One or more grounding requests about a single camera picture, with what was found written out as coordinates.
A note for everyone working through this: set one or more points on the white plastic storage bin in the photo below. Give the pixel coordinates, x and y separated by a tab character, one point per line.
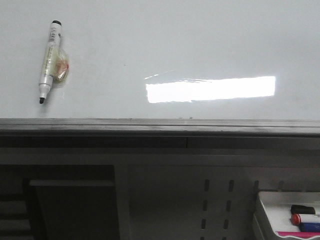
273	213

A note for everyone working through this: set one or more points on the red-capped marker in bin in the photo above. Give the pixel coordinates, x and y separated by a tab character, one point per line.
297	219

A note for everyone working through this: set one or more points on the white slotted pegboard panel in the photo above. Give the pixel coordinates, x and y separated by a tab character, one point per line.
193	202

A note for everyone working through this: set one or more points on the white black-tipped whiteboard marker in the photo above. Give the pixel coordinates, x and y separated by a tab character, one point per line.
55	66

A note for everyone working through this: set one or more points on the grey whiteboard tray ledge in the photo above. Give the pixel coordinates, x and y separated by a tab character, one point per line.
160	133

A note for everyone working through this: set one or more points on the white whiteboard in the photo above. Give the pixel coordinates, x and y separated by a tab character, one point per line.
164	59

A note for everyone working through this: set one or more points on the dark monitor-like panel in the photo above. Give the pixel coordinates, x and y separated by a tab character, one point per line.
77	209

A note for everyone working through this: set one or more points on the pink item in bin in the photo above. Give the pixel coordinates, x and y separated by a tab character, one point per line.
302	235

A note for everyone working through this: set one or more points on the blue-capped marker in bin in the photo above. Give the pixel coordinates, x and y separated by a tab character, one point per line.
309	227

